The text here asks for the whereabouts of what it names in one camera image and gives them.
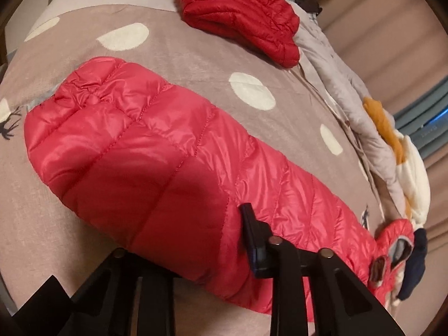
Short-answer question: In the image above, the bright red puffer jacket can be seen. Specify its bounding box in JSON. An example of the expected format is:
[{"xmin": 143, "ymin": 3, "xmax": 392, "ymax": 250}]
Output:
[{"xmin": 24, "ymin": 57, "xmax": 414, "ymax": 314}]

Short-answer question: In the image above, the navy blue garment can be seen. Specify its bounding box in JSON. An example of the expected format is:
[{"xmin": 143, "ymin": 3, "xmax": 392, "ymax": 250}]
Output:
[{"xmin": 397, "ymin": 228, "xmax": 428, "ymax": 301}]

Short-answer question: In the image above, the cream and orange fleece garment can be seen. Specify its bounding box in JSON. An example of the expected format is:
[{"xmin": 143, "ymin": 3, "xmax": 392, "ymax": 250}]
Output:
[{"xmin": 363, "ymin": 97, "xmax": 431, "ymax": 230}]

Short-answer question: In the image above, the grey blue curtain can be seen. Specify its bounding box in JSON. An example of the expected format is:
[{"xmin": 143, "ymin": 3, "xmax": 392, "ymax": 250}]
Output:
[{"xmin": 394, "ymin": 77, "xmax": 448, "ymax": 159}]

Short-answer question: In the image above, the brown polka dot bed cover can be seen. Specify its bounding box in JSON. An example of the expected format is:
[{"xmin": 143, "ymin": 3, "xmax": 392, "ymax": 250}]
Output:
[{"xmin": 1, "ymin": 4, "xmax": 381, "ymax": 335}]

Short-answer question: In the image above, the grey crumpled quilt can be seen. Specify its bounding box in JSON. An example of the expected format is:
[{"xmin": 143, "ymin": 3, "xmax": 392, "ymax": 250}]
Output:
[{"xmin": 286, "ymin": 0, "xmax": 410, "ymax": 220}]

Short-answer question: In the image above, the folded dark red puffer jacket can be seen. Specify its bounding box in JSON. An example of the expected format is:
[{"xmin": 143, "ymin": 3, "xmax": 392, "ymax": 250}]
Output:
[{"xmin": 180, "ymin": 0, "xmax": 300, "ymax": 68}]

